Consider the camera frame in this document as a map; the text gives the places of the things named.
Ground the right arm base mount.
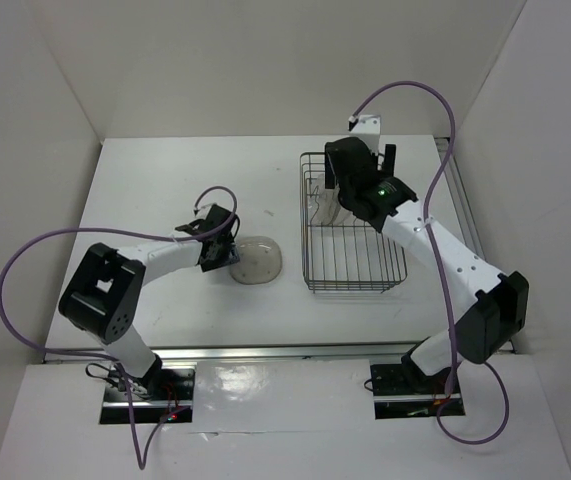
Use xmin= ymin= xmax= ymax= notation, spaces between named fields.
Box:
xmin=363 ymin=364 xmax=465 ymax=420

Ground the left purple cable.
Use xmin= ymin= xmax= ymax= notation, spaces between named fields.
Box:
xmin=0 ymin=187 xmax=239 ymax=471

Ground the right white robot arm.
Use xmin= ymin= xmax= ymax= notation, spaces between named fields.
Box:
xmin=324 ymin=137 xmax=529 ymax=392

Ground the wire dish rack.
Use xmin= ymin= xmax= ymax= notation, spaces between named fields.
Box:
xmin=299 ymin=152 xmax=408 ymax=294

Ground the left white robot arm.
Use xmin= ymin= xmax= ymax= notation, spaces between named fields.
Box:
xmin=58 ymin=204 xmax=240 ymax=399

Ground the clear plate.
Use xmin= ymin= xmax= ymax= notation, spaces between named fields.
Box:
xmin=307 ymin=185 xmax=327 ymax=226
xmin=317 ymin=166 xmax=339 ymax=193

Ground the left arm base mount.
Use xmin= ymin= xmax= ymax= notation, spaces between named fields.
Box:
xmin=85 ymin=362 xmax=196 ymax=425

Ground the front aluminium rail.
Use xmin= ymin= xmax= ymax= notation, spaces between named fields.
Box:
xmin=42 ymin=340 xmax=416 ymax=365

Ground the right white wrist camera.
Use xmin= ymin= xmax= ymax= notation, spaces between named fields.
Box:
xmin=348 ymin=114 xmax=381 ymax=155

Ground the smoky plate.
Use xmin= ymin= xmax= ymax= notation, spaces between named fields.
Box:
xmin=230 ymin=236 xmax=283 ymax=285
xmin=311 ymin=197 xmax=349 ymax=226

